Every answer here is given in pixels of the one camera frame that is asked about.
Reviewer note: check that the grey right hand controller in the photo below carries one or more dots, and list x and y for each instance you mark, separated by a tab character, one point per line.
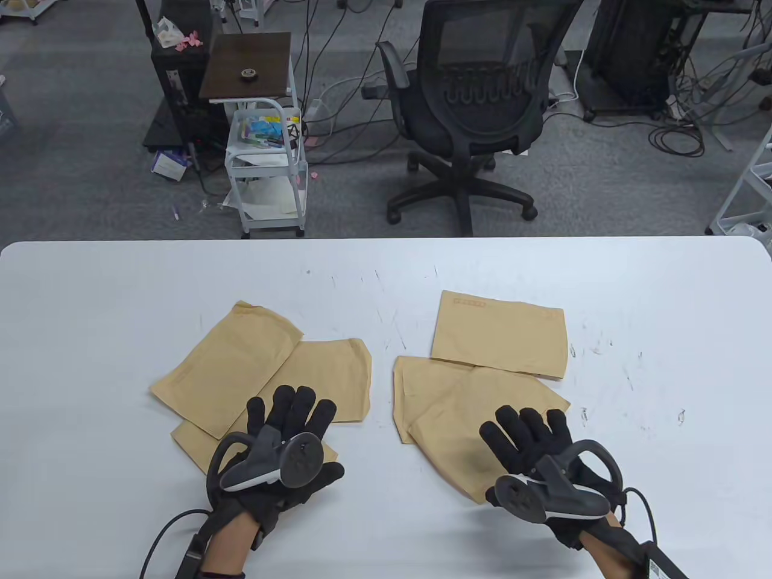
518	497

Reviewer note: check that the black computer tower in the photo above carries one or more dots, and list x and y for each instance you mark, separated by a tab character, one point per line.
181	78

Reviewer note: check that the grey left hand controller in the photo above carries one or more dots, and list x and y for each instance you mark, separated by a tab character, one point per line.
301	461

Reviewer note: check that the white paper sheets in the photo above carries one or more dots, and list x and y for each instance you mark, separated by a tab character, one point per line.
265	196

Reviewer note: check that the grey hand controller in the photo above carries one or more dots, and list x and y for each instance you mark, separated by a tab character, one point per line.
301	461
518	497

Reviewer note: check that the dark brown wooden board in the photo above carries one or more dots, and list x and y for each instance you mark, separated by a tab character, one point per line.
253	51

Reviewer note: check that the pink paper scraps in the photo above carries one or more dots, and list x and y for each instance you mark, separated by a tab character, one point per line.
192	41

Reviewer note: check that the person's left forearm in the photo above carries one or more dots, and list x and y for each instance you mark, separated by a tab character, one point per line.
226	549

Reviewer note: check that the crumpled plastic bag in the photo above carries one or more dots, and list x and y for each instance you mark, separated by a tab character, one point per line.
166	33

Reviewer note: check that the colourful packets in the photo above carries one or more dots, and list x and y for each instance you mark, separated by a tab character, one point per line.
262	126

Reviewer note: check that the white rolling cart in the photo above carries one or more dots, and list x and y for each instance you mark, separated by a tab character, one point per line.
265	170

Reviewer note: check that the person's left hand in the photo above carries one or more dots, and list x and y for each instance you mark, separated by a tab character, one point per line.
289	410

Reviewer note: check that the person's right hand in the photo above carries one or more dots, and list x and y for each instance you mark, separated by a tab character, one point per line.
531	434

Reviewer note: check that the purple and white box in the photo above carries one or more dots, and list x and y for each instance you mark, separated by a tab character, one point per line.
169	166

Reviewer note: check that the black mesh office chair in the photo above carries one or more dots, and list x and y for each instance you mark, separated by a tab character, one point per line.
476	120

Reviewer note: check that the black flat base plate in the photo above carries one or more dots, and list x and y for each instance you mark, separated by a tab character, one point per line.
160	129

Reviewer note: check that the white metal shelf frame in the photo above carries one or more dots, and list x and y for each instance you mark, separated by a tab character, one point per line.
718	224

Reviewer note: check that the pile of brown paper envelopes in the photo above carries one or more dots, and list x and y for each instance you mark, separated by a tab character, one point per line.
241	362

